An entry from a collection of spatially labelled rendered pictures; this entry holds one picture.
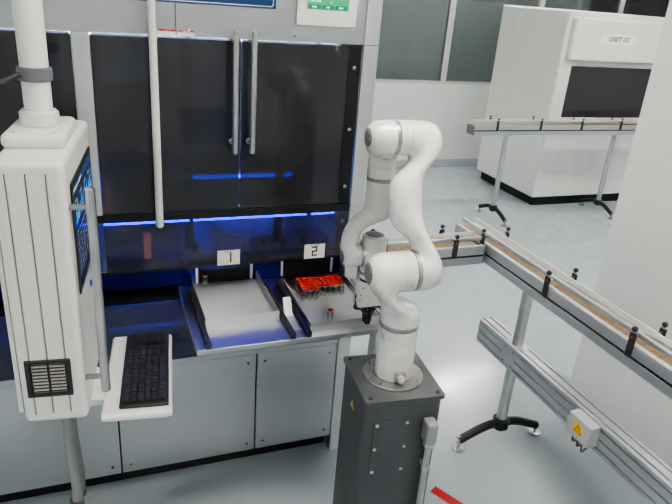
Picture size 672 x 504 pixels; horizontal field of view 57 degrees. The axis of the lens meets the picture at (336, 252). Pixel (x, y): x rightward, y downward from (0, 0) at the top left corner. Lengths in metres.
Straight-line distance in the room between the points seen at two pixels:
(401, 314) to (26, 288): 1.01
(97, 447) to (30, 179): 1.38
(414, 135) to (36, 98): 1.01
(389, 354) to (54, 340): 0.94
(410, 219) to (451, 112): 6.23
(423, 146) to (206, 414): 1.49
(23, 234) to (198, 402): 1.23
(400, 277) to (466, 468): 1.48
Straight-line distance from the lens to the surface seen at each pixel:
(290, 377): 2.72
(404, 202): 1.79
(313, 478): 2.91
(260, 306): 2.32
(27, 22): 1.81
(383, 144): 1.78
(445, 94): 7.90
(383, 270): 1.78
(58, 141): 1.75
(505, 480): 3.09
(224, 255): 2.37
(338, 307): 2.35
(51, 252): 1.72
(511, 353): 2.97
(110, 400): 2.02
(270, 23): 2.21
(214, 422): 2.76
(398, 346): 1.91
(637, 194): 3.16
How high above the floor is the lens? 1.98
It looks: 23 degrees down
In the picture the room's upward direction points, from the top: 5 degrees clockwise
